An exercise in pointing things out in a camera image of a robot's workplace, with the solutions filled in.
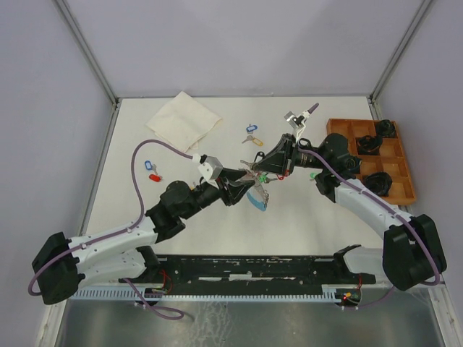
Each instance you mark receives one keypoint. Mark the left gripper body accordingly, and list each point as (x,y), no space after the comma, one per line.
(221,182)

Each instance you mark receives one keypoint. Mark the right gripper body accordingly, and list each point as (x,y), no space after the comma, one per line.
(294,153)

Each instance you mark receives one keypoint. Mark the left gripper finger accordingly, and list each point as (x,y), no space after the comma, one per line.
(234,175)
(237,190)

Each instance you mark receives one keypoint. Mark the red tag key bunch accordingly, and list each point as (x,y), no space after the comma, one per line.
(255,174)

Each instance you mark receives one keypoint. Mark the black tag key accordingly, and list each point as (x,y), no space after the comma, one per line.
(259,156)

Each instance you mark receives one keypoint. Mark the blue handled key organiser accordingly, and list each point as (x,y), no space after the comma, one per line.
(258,197)

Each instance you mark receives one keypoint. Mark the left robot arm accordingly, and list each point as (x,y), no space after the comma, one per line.
(65,265)

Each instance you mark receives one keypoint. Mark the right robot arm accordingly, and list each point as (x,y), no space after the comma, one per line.
(411,253)

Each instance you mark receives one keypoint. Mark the yellow tag key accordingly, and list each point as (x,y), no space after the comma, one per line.
(253,140)

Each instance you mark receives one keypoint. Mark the blue tag upper key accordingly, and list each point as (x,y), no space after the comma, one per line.
(251,128)

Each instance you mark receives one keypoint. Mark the blue tag key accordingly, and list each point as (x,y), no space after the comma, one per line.
(150,167)
(251,128)

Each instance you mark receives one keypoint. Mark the floral fabric bundle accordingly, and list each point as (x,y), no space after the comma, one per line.
(353,164)

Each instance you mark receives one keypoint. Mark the white folded cloth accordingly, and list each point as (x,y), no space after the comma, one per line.
(183,122)

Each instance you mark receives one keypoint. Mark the black fabric bundle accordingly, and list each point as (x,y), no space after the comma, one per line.
(385,129)
(369,145)
(379,183)

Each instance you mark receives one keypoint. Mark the black mounting plate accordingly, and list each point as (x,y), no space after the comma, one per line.
(239,275)

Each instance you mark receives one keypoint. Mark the black fabric bundle top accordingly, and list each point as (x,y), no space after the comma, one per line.
(385,129)

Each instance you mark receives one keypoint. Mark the black fabric bundle bottom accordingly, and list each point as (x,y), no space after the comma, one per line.
(379,183)

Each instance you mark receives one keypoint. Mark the wooden compartment tray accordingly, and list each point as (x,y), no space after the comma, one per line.
(387,157)

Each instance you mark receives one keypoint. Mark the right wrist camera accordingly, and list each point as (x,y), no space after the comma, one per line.
(297,122)

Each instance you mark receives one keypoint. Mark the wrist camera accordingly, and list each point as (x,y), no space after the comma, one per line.
(210,167)
(297,122)

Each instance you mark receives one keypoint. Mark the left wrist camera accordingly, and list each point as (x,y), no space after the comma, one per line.
(210,167)

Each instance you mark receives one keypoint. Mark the right aluminium frame post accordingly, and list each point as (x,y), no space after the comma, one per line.
(406,39)

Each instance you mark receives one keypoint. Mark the aluminium frame post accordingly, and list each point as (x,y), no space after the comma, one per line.
(70,20)
(406,39)

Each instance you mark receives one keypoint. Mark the left aluminium frame post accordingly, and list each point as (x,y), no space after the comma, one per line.
(70,20)

